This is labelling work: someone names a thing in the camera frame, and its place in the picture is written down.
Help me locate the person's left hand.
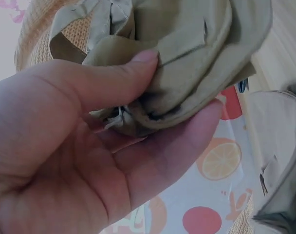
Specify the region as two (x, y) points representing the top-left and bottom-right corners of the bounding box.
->
(0, 48), (224, 234)

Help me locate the khaki cloth and knitted item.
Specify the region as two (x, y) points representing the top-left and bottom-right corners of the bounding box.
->
(227, 77), (296, 234)
(14, 0), (273, 140)

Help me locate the fruit-print mat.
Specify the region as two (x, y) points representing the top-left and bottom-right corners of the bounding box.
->
(98, 85), (262, 234)

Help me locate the small dark blue object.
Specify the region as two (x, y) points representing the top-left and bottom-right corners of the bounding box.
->
(238, 78), (249, 94)

